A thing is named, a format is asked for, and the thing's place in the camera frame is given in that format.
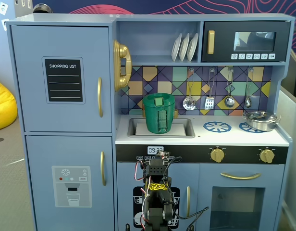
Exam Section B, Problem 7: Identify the blue shopping list cabinet door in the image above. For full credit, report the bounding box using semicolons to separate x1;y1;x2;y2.
11;25;112;133

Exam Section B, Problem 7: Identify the blue dishwasher door black print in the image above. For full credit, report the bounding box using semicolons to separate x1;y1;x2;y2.
116;161;200;231

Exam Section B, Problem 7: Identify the blue oven door with window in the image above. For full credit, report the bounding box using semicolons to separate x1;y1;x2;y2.
198;163;285;231

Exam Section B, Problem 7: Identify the blue ice dispenser fridge door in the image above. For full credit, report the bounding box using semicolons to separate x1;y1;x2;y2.
25;135;115;231

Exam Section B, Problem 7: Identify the green plastic bucket container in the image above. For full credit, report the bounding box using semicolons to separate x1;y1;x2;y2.
142;93;175;134

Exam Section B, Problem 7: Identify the grey toy sink basin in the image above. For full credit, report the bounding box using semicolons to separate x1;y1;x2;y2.
127;117;196;139

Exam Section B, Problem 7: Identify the metal slotted skimmer spoon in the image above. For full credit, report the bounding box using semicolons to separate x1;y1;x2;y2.
183;68;197;111

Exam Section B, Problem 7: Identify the metal slotted spatula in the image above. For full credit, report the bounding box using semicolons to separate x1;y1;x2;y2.
204;68;215;110

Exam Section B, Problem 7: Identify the gold toy telephone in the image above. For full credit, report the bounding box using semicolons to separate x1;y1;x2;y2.
113;39;132;92

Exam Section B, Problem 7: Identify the white toy plate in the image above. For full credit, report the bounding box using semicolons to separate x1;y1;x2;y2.
178;33;190;62
186;33;199;62
171;33;183;62

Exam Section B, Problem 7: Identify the gold stove knob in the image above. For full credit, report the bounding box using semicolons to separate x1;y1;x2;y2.
259;148;275;164
210;148;225;164

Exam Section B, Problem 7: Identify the metal toy ladle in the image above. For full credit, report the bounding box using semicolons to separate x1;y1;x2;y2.
224;67;235;108

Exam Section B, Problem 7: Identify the blue wooden toy kitchen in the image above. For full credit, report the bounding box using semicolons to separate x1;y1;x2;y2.
5;13;295;231

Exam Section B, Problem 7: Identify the metal toy spoon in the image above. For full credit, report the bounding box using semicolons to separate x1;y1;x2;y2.
244;67;254;108

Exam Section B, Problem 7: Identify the steel pot with lid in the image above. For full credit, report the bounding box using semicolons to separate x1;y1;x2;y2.
243;110;282;132

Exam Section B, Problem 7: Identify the yellow beanbag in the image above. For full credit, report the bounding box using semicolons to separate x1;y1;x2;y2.
0;77;18;132

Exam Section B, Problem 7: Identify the grey partition panel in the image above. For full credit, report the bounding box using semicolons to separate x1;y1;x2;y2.
277;86;296;231

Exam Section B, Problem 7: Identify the black panel behind partition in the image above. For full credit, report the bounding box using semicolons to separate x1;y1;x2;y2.
281;49;296;97

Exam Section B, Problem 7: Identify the dark round metal object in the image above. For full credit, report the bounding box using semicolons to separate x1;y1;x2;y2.
32;3;53;14

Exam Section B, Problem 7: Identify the red white servo wire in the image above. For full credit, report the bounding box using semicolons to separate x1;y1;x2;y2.
134;160;148;182

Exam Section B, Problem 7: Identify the black microwave door gold handle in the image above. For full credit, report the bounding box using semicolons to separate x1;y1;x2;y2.
202;21;291;63

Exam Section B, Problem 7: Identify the black power cable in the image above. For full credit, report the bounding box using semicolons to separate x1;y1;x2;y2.
175;206;210;220

